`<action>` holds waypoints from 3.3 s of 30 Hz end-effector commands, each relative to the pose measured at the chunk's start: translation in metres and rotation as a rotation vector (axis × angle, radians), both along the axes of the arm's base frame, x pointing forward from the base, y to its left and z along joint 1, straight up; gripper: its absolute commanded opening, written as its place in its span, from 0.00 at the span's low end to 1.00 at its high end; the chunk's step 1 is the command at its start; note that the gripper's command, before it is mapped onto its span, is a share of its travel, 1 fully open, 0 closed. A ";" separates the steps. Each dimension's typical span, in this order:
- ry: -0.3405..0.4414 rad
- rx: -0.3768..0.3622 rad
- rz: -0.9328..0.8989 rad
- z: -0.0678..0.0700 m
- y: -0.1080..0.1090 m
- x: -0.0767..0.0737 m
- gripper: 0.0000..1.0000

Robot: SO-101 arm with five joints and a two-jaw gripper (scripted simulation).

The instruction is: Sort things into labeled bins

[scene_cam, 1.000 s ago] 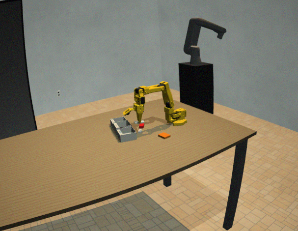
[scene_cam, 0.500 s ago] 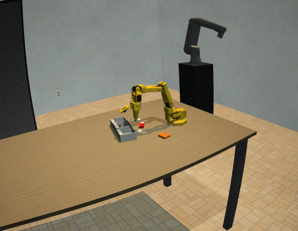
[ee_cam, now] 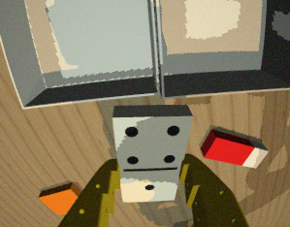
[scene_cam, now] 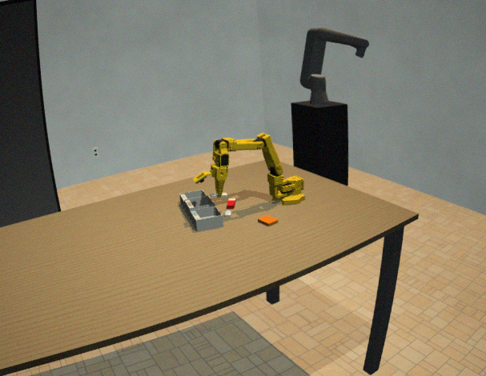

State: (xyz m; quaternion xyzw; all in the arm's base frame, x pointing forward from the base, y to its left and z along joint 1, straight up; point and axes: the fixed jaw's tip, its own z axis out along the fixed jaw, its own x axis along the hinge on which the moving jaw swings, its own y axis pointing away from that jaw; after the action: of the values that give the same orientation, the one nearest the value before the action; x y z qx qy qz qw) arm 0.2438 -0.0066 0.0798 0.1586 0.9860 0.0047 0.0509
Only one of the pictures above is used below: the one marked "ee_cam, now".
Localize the orange square pad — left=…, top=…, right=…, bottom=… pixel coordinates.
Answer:
left=38, top=182, right=81, bottom=215

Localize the white domino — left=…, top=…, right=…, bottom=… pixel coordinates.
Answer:
left=113, top=105, right=193, bottom=203

